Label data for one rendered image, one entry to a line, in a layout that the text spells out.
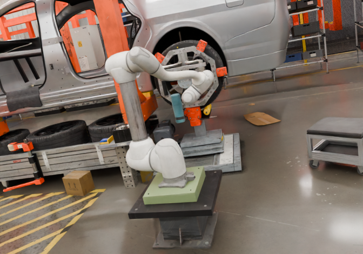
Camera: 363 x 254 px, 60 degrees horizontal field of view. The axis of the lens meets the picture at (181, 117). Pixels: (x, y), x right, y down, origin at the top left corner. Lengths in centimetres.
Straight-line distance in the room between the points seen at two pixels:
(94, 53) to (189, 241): 616
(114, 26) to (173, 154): 138
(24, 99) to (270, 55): 273
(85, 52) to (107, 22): 496
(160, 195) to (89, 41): 613
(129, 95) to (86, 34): 587
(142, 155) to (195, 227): 54
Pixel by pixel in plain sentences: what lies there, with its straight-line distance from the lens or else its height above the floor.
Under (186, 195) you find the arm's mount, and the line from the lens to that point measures 187.
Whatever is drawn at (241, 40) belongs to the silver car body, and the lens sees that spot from 320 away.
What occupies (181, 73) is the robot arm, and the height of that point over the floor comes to 99.
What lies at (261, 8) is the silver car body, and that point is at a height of 133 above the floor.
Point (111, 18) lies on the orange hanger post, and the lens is 286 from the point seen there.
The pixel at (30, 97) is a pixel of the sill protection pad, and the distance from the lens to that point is 397.
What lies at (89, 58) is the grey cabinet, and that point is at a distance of 778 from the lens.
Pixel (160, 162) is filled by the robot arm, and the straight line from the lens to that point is 192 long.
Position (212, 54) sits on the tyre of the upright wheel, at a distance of 293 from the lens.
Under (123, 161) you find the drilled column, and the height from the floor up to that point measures 26.
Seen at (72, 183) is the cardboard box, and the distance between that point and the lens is 316.
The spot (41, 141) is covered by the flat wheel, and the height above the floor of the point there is 47.
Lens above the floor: 121
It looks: 14 degrees down
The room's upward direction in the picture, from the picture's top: 12 degrees counter-clockwise
